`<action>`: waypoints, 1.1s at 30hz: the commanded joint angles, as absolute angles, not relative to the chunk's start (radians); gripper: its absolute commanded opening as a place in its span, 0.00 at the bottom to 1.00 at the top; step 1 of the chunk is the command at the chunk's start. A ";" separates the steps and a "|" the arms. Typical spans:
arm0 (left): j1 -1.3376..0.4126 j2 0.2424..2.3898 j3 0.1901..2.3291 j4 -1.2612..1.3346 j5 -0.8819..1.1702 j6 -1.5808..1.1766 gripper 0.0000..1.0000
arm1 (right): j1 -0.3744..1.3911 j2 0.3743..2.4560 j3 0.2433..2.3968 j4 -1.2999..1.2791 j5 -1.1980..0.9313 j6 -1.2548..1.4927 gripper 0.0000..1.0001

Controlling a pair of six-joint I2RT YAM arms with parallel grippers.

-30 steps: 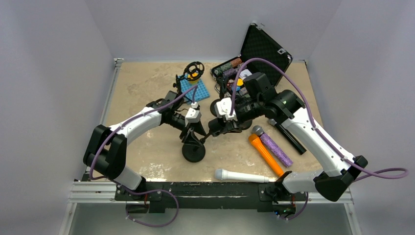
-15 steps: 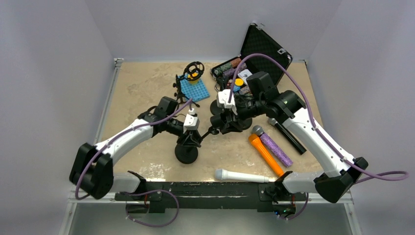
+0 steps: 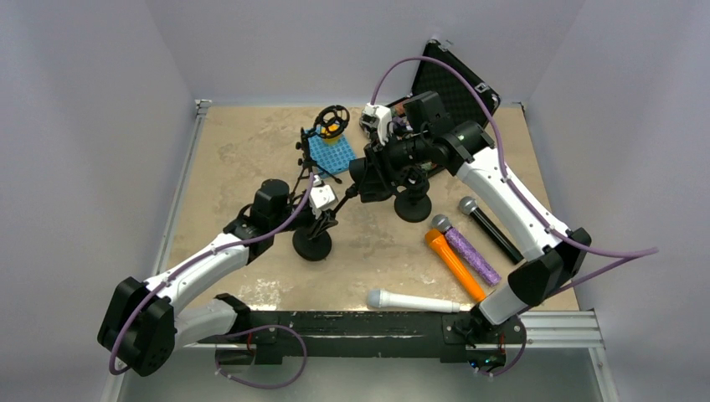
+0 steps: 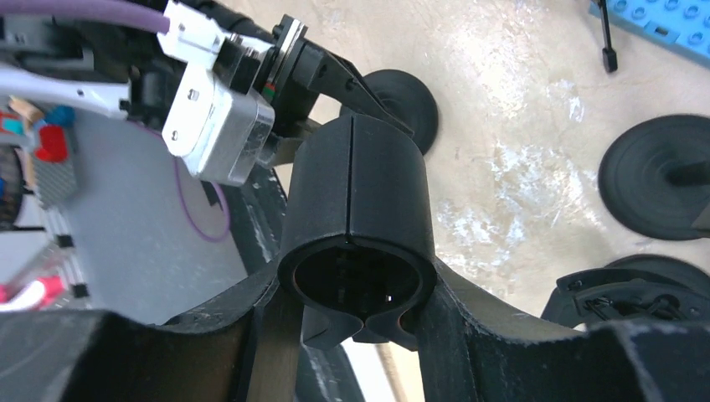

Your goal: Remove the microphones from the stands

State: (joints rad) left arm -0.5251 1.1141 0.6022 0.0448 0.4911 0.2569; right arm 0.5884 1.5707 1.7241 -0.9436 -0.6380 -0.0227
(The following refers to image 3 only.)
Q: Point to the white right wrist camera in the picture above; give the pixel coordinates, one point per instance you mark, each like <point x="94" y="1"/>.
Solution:
<point x="374" y="121"/>

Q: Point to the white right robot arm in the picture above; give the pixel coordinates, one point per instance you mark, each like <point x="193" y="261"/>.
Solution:
<point x="546" y="243"/>

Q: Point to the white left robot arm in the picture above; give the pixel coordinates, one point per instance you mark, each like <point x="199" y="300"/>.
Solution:
<point x="147" y="320"/>

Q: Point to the orange microphone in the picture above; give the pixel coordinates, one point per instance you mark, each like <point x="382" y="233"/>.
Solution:
<point x="437" y="242"/>

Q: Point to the white microphone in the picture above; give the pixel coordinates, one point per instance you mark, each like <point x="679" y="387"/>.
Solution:
<point x="380" y="298"/>

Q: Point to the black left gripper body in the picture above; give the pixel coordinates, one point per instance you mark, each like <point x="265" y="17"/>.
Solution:
<point x="306" y="220"/>

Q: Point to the yellow lego brick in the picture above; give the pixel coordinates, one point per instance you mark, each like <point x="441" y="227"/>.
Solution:
<point x="331" y="134"/>

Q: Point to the black microphone silver grille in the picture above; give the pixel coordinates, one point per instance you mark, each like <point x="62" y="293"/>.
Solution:
<point x="469" y="206"/>

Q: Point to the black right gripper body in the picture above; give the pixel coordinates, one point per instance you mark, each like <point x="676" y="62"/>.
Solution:
<point x="403" y="155"/>

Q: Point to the black table front rail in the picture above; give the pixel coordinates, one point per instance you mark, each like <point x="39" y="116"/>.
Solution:
<point x="448" y="337"/>

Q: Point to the black tripod shock-mount stand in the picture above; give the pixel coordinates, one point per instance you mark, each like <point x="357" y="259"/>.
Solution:
<point x="334" y="114"/>

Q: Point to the purple glitter microphone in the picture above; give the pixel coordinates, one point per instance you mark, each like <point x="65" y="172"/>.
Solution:
<point x="465" y="249"/>

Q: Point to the black poker chip case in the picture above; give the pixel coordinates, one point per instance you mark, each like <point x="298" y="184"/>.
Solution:
<point x="449" y="106"/>

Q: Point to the blue lego baseplate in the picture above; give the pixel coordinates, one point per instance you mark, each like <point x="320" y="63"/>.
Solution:
<point x="335" y="158"/>

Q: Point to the black round-base stand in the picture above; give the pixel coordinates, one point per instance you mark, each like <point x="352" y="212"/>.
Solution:
<point x="321" y="247"/>

